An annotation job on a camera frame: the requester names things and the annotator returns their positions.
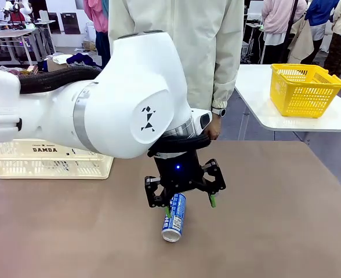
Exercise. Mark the blue Pocari Sweat can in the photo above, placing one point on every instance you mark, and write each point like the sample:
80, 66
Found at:
176, 223

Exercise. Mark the bystander in blue top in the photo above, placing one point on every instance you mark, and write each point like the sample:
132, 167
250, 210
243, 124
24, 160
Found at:
321, 11

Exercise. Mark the colourful clothes pile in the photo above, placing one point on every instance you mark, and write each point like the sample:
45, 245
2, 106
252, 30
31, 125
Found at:
77, 60

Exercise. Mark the bystander in pink jacket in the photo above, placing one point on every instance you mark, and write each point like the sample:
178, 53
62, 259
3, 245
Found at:
96, 17

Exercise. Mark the person's left hand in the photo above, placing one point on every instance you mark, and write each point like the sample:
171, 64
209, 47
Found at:
214, 128

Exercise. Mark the yellow plastic basket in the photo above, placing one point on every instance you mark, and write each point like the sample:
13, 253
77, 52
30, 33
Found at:
304, 107

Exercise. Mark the black wall panel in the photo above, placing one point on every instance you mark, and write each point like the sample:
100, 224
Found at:
54, 23
70, 23

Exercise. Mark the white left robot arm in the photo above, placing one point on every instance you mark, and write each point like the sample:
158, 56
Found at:
115, 95

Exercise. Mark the bystander in pink hoodie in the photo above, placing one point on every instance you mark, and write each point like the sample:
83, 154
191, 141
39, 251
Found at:
277, 17

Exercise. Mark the white wristwatch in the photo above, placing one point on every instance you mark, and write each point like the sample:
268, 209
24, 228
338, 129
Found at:
219, 112

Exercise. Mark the person's left forearm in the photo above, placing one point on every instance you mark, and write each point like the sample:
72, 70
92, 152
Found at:
227, 81

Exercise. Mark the beige hanging coat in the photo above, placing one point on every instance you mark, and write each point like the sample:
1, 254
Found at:
302, 40

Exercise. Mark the white side table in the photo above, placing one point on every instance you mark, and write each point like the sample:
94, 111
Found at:
254, 95

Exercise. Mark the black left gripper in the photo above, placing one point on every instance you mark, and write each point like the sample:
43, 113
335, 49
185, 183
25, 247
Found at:
177, 171

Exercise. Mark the patterned cloth heap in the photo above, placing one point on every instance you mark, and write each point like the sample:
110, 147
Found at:
16, 70

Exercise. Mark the cardboard box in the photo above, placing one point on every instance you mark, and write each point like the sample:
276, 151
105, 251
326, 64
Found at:
88, 45

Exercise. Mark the cream plastic shopping basket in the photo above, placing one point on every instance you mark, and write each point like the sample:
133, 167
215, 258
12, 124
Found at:
43, 171

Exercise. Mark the cream white jacket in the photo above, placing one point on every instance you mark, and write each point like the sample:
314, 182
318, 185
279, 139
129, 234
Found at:
211, 43

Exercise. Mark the white computer tower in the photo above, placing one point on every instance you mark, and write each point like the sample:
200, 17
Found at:
245, 50

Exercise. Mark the grey work table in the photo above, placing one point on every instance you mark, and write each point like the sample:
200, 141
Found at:
8, 33

